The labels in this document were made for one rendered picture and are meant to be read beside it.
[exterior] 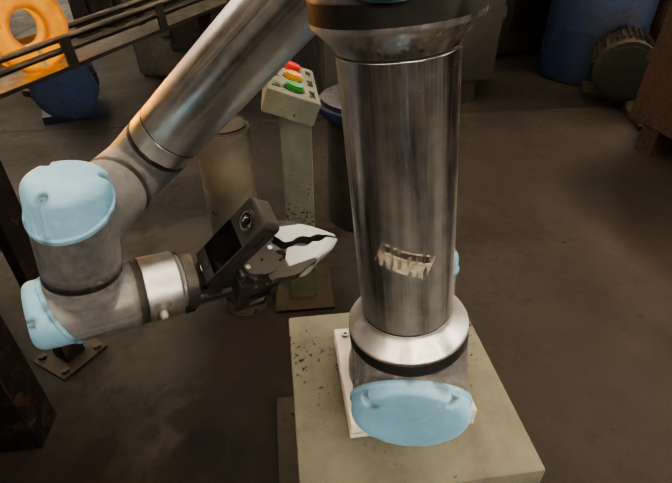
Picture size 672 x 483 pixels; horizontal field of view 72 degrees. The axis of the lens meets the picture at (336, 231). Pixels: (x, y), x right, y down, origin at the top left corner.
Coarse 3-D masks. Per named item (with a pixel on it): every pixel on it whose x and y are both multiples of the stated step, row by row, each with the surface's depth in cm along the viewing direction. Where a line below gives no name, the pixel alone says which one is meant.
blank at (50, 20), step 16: (0, 0) 79; (16, 0) 81; (32, 0) 84; (48, 0) 86; (0, 16) 80; (32, 16) 87; (48, 16) 87; (64, 16) 89; (0, 32) 81; (48, 32) 88; (64, 32) 90; (0, 48) 81; (16, 48) 84; (48, 48) 88; (48, 64) 89
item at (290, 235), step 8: (296, 224) 63; (280, 232) 61; (288, 232) 61; (296, 232) 62; (304, 232) 62; (312, 232) 63; (320, 232) 63; (328, 232) 64; (280, 240) 60; (288, 240) 60; (296, 240) 62; (304, 240) 62; (312, 240) 63; (280, 248) 63
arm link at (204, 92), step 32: (256, 0) 40; (288, 0) 40; (224, 32) 42; (256, 32) 41; (288, 32) 41; (192, 64) 44; (224, 64) 43; (256, 64) 43; (160, 96) 47; (192, 96) 45; (224, 96) 45; (128, 128) 50; (160, 128) 48; (192, 128) 48; (128, 160) 50; (160, 160) 50; (160, 192) 55
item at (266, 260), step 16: (272, 240) 60; (256, 256) 57; (272, 256) 58; (192, 272) 53; (240, 272) 55; (256, 272) 55; (272, 272) 56; (192, 288) 52; (208, 288) 57; (224, 288) 58; (240, 288) 56; (256, 288) 59; (272, 288) 60; (192, 304) 53; (240, 304) 59; (256, 304) 62
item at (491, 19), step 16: (496, 0) 236; (496, 16) 241; (480, 32) 243; (496, 32) 246; (304, 48) 240; (320, 48) 218; (464, 48) 244; (480, 48) 248; (496, 48) 252; (304, 64) 245; (320, 64) 222; (464, 64) 250; (480, 64) 253; (320, 80) 227; (336, 80) 228; (464, 80) 255; (480, 80) 260; (464, 96) 262
